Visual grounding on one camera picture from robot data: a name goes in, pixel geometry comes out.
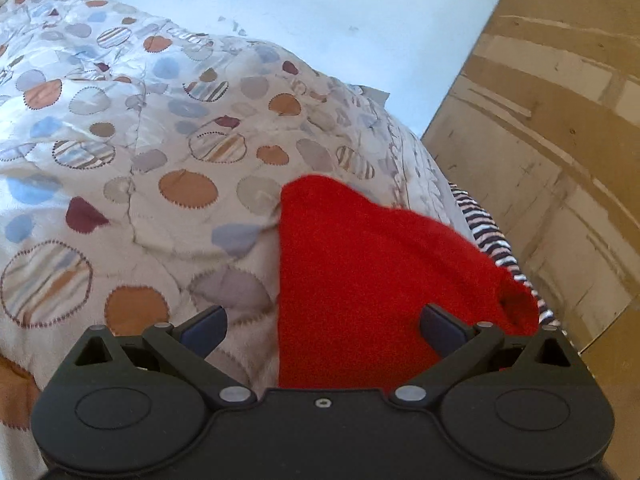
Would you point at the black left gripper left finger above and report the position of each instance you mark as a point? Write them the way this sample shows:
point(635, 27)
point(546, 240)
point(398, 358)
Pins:
point(163, 366)

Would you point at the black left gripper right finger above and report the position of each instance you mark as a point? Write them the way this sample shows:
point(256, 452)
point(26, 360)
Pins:
point(483, 364)

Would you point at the red knit sweater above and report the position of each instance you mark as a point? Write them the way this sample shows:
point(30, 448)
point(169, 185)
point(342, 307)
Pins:
point(354, 278)

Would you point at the navy white striped bedsheet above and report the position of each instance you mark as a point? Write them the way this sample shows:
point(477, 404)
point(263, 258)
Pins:
point(491, 241)

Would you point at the circle patterned quilt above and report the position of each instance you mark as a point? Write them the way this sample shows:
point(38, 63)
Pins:
point(141, 173)

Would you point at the brown cardboard panel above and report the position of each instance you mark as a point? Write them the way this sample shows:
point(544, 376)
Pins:
point(541, 127)

